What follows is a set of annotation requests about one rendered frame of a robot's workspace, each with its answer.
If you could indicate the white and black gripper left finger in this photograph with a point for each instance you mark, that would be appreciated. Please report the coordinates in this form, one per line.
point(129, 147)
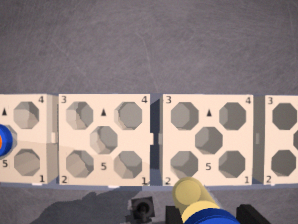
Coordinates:
point(172, 215)

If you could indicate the beige bucket adapter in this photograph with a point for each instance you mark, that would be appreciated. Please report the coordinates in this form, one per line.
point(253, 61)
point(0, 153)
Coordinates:
point(275, 131)
point(232, 119)
point(116, 146)
point(22, 165)

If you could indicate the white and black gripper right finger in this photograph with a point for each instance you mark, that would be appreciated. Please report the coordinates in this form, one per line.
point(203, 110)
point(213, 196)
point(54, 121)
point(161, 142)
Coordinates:
point(247, 214)

